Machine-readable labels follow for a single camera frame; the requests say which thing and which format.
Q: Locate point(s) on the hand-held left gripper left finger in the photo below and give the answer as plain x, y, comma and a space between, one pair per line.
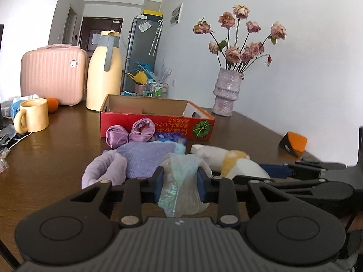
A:
159, 185

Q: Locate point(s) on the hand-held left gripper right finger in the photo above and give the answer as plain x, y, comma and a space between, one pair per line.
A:
202, 185

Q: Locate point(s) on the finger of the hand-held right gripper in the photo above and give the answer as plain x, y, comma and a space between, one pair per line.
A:
295, 183
276, 170

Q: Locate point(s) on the clear iridescent plastic bag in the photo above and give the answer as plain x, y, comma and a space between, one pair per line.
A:
181, 181

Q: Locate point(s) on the purple towel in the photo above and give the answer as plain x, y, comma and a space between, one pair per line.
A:
144, 158

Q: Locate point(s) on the white and yellow plush toy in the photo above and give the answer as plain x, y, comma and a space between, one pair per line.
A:
212, 155

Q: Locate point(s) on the light blue plush toy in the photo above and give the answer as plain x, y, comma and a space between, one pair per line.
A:
180, 148

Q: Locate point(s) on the lilac fuzzy headband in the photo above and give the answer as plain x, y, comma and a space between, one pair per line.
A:
113, 167

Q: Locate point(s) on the purple satin scrunchie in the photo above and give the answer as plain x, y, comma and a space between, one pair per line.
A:
143, 130
116, 137

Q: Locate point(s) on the red cardboard box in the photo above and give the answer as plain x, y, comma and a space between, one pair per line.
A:
158, 124

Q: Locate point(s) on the orange and black wedge block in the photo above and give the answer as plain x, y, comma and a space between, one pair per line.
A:
296, 143

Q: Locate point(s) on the blue printed packet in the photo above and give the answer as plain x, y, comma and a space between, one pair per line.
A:
170, 138

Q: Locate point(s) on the purple ribbed vase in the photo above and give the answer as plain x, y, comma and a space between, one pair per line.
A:
227, 93

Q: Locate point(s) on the storage cart with bottles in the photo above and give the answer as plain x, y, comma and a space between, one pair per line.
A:
147, 89

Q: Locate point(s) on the white feathery branches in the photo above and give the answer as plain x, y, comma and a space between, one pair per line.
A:
164, 72

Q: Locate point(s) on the yellow thermos jug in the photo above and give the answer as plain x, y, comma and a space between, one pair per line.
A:
103, 76

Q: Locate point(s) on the bunch of dried pink roses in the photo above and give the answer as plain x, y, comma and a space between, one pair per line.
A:
234, 53

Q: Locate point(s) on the orange fruit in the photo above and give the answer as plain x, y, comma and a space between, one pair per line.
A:
53, 104

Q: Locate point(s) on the grey refrigerator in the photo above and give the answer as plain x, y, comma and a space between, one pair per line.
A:
141, 45

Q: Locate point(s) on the yellow mug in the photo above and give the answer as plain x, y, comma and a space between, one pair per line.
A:
34, 117

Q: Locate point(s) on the clear umbrella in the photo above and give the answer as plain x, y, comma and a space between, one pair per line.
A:
155, 38

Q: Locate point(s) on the pink ribbed suitcase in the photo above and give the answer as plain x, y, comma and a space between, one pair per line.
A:
54, 73

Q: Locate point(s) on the clear plastic packets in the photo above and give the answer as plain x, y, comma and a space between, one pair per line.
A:
3, 160

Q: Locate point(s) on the blue and white tissue packet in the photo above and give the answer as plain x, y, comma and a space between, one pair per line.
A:
15, 107

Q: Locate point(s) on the dark brown door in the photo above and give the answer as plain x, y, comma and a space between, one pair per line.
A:
88, 34

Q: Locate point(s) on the yellow box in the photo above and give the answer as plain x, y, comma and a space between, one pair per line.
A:
153, 13

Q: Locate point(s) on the grey interior door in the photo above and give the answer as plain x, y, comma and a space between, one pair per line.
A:
69, 25

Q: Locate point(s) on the white wall panel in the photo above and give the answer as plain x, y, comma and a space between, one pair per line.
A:
177, 14

